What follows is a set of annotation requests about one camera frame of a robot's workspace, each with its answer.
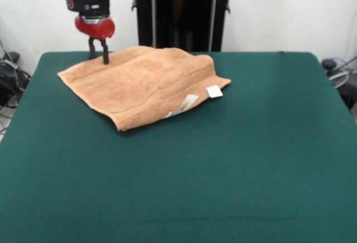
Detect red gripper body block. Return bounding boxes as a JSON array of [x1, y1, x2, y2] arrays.
[[74, 15, 116, 40]]

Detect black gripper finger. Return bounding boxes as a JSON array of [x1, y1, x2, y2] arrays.
[[88, 38, 98, 60], [100, 38, 110, 65]]

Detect tan terry towel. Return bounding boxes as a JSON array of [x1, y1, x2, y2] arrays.
[[57, 46, 232, 132]]

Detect black floor equipment lump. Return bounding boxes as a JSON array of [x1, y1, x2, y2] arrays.
[[0, 52, 32, 108], [321, 57, 357, 110]]

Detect dark green table cloth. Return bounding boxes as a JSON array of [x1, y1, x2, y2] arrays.
[[0, 51, 357, 243]]

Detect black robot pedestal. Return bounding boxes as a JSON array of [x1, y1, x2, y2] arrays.
[[131, 0, 233, 52]]

